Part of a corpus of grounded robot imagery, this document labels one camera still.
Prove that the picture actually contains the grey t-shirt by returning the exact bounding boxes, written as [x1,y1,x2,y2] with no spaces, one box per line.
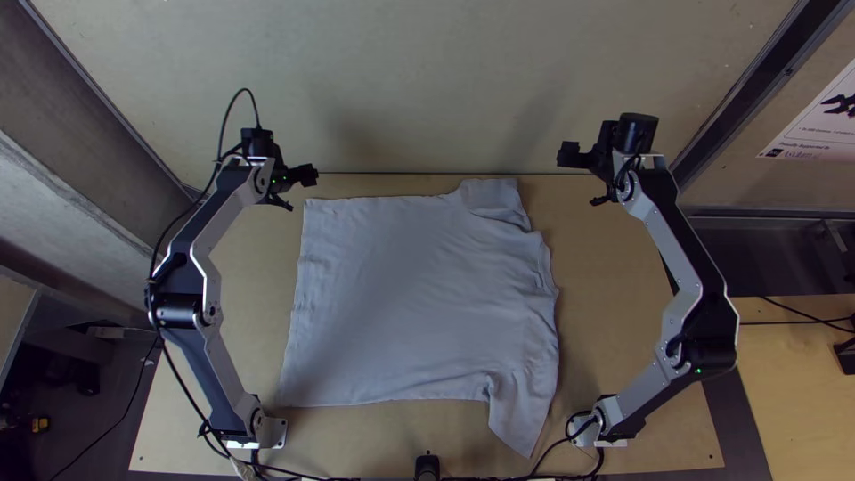
[277,176,561,461]

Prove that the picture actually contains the black cable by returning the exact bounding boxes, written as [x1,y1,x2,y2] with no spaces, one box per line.
[527,411,606,481]
[737,317,855,327]
[50,337,161,481]
[148,86,263,268]
[159,344,322,481]
[760,296,855,335]

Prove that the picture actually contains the white wall poster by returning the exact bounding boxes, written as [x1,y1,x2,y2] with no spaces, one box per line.
[756,56,855,164]

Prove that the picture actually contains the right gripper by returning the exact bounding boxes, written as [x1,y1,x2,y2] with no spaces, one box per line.
[556,138,616,207]

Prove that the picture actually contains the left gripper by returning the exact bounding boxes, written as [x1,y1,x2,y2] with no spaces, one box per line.
[271,162,320,214]

